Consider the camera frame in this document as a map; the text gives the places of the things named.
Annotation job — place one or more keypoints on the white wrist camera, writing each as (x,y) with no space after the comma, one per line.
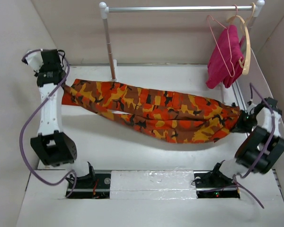
(251,104)
(33,59)

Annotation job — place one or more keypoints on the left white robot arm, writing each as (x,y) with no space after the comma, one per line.
(52,145)

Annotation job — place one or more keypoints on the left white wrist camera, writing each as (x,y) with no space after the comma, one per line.
(33,59)

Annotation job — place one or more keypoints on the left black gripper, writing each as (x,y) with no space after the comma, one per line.
(40,71)

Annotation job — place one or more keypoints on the pink wire hanger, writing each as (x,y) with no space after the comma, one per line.
(226,52)

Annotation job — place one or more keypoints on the orange camouflage trousers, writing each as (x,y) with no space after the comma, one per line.
(166,115)

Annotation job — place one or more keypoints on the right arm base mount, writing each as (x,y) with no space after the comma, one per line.
(214,186)

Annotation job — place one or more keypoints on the aluminium side rail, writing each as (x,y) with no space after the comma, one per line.
(238,96)

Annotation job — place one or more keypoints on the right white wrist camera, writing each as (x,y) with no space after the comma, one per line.
(251,104)

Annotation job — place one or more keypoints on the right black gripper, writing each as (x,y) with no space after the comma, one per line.
(240,127)

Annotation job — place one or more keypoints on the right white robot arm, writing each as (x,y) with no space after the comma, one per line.
(261,149)

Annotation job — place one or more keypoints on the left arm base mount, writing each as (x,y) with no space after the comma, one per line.
(87,187)

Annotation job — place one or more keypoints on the beige plastic hanger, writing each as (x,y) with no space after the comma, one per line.
(247,40)

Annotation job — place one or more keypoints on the white and silver clothes rack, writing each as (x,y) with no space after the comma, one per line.
(166,44)

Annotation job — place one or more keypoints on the magenta hanging garment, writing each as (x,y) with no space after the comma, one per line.
(227,81)

